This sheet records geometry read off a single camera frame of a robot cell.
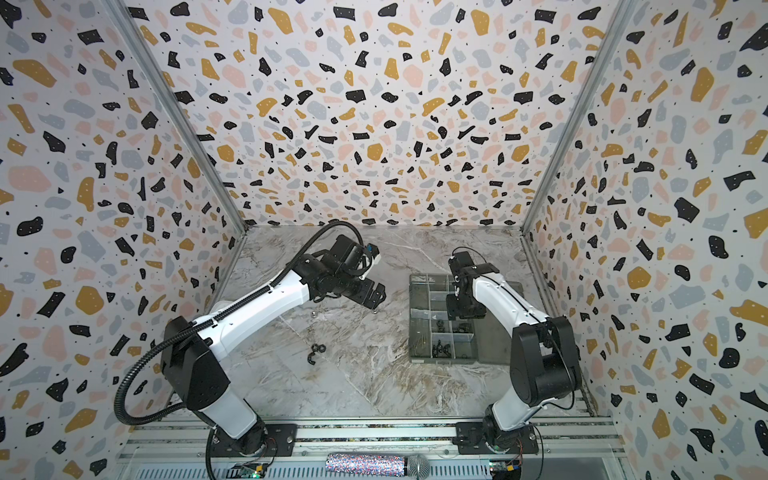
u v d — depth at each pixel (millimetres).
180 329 439
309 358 874
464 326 897
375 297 729
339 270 615
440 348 897
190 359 408
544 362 457
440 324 947
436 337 928
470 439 737
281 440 734
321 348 898
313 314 971
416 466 672
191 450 730
